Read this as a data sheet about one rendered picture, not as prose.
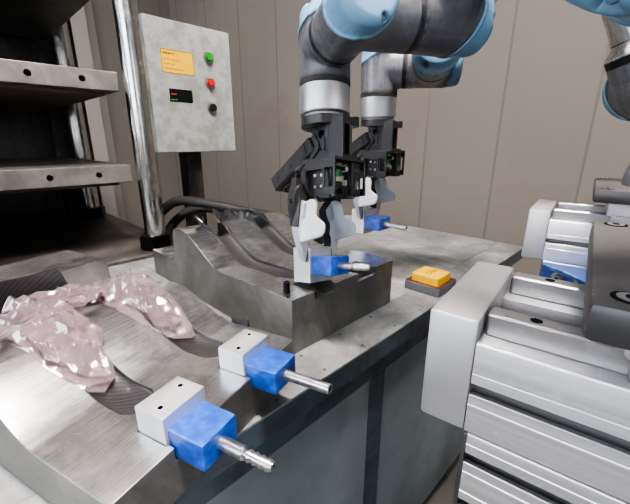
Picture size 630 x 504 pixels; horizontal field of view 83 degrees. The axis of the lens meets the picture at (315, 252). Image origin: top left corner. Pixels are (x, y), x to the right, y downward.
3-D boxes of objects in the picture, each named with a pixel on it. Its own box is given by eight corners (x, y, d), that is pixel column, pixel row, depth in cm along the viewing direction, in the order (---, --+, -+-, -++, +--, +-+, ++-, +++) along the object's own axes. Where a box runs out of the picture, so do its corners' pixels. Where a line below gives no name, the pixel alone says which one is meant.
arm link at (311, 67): (307, -15, 47) (292, 20, 55) (307, 74, 48) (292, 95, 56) (363, -4, 49) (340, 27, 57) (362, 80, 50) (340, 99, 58)
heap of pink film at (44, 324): (208, 327, 50) (203, 275, 48) (79, 408, 35) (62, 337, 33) (94, 293, 62) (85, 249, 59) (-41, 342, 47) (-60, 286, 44)
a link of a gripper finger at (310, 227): (312, 261, 49) (323, 196, 50) (284, 258, 53) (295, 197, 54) (327, 264, 51) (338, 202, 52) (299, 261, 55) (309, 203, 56)
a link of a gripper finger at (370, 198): (369, 221, 76) (377, 177, 75) (348, 217, 80) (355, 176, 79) (377, 222, 79) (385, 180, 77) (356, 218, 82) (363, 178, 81)
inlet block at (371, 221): (411, 237, 80) (413, 213, 78) (399, 242, 76) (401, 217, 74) (364, 227, 88) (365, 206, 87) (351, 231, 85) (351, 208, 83)
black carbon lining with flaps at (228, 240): (348, 269, 70) (349, 221, 67) (285, 293, 59) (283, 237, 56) (244, 237, 93) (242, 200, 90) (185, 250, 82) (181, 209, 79)
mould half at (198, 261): (390, 302, 72) (394, 236, 68) (293, 355, 54) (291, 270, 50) (244, 250, 105) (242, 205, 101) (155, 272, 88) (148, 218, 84)
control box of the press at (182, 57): (254, 389, 168) (233, 31, 124) (194, 423, 147) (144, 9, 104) (228, 369, 183) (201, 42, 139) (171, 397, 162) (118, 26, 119)
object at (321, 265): (381, 284, 52) (380, 247, 51) (359, 289, 48) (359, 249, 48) (316, 277, 61) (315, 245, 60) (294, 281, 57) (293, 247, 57)
